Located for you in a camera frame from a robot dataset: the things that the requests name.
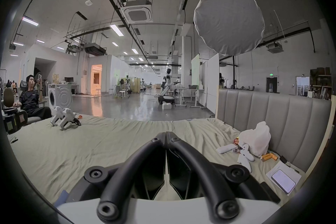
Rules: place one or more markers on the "grey padded headboard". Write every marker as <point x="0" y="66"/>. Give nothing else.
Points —
<point x="283" y="118"/>

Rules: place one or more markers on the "round white softbox lamp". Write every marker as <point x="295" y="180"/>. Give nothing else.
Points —
<point x="229" y="20"/>

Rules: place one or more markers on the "white desk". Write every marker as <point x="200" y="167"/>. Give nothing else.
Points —
<point x="189" y="90"/>

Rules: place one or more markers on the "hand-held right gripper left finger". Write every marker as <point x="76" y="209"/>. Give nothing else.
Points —
<point x="141" y="156"/>

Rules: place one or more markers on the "spare white hand-held gripper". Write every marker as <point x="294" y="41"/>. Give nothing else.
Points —
<point x="63" y="118"/>

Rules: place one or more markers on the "yellow cylindrical batteries pack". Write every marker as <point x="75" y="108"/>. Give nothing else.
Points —
<point x="269" y="157"/>

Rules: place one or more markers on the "white plastic bag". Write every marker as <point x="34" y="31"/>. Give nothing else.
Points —
<point x="256" y="139"/>

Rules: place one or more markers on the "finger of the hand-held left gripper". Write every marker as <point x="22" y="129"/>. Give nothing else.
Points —
<point x="14" y="120"/>

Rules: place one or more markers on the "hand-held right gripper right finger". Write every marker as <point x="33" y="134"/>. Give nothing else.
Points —
<point x="191" y="156"/>

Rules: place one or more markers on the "white paper sheet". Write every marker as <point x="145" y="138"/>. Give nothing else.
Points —
<point x="294" y="171"/>

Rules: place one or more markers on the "white hand controller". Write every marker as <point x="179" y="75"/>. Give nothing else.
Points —
<point x="225" y="149"/>
<point x="246" y="158"/>

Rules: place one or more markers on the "small white floor box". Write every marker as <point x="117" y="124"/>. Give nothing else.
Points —
<point x="167" y="106"/>

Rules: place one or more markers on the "white washing machine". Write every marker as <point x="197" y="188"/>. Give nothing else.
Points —
<point x="61" y="98"/>

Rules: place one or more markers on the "phone with pale screen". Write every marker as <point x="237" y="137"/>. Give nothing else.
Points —
<point x="284" y="180"/>

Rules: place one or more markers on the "white humanoid robot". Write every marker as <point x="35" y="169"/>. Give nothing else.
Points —
<point x="167" y="86"/>

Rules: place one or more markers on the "small red snack packet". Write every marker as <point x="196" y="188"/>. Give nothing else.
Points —
<point x="236" y="141"/>

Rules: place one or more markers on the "dark storage shelf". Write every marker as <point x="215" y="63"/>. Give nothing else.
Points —
<point x="320" y="83"/>

